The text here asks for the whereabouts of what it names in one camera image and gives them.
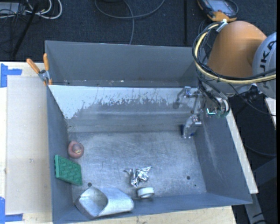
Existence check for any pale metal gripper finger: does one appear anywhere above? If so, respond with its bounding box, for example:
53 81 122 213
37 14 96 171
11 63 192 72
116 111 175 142
172 86 193 110
181 115 203 140

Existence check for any grey metal bin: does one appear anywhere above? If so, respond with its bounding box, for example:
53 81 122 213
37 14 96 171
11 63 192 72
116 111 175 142
44 40 254 224

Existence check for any crumpled silver foil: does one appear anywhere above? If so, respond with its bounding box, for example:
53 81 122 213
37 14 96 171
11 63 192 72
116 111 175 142
123 166 153 188

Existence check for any red-brown toy fruit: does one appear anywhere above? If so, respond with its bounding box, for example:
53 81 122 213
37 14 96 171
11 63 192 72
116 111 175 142
67 140 85 159

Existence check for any dark green flat block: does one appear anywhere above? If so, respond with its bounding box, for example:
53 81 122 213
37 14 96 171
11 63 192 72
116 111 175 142
54 154 83 187

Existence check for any pale wood flat board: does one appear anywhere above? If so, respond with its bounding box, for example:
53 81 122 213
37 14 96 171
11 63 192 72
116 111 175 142
5 75 53 216

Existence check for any small white ring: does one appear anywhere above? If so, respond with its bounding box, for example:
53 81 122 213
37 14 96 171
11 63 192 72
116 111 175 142
136 186 155 199

